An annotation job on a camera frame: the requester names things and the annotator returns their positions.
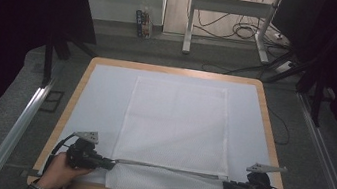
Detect tangle of black floor cables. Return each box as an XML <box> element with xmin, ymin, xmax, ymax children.
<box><xmin>192</xmin><ymin>7</ymin><xmax>291</xmax><ymax>49</ymax></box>

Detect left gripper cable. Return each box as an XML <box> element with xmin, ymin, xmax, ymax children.
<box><xmin>41</xmin><ymin>127</ymin><xmax>79</xmax><ymax>179</ymax></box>

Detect thin black floor cable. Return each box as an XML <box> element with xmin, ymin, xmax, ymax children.
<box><xmin>264</xmin><ymin>109</ymin><xmax>295</xmax><ymax>148</ymax></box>

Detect person's left hand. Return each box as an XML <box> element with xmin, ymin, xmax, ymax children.
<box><xmin>35</xmin><ymin>148</ymin><xmax>95</xmax><ymax>189</ymax></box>

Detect white power strip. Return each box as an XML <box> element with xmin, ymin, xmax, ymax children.
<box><xmin>274</xmin><ymin>58</ymin><xmax>298</xmax><ymax>77</ymax></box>

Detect white mesh laundry bag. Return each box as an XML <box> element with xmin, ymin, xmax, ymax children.
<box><xmin>104</xmin><ymin>72</ymin><xmax>258</xmax><ymax>189</ymax></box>

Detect rack of small bottles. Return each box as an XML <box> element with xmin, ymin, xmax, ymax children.
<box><xmin>132</xmin><ymin>3</ymin><xmax>157</xmax><ymax>40</ymax></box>

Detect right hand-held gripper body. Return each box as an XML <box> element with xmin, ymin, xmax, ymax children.
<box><xmin>234</xmin><ymin>160</ymin><xmax>289</xmax><ymax>189</ymax></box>

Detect black floor grille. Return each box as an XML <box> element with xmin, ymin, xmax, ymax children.
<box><xmin>39</xmin><ymin>88</ymin><xmax>66</xmax><ymax>115</ymax></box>

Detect white metal desk frame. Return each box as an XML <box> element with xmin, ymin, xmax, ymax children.
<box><xmin>181</xmin><ymin>0</ymin><xmax>285</xmax><ymax>68</ymax></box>

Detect black metal stand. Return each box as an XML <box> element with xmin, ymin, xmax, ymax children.
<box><xmin>38</xmin><ymin>31</ymin><xmax>100</xmax><ymax>96</ymax></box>
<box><xmin>257</xmin><ymin>48</ymin><xmax>332</xmax><ymax>129</ymax></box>

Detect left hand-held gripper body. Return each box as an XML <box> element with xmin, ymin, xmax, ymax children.
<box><xmin>64</xmin><ymin>127</ymin><xmax>109</xmax><ymax>174</ymax></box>

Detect wooden table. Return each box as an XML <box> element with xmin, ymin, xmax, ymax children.
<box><xmin>25</xmin><ymin>48</ymin><xmax>303</xmax><ymax>189</ymax></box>

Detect white table mat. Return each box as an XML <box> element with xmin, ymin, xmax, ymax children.
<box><xmin>42</xmin><ymin>56</ymin><xmax>288</xmax><ymax>189</ymax></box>

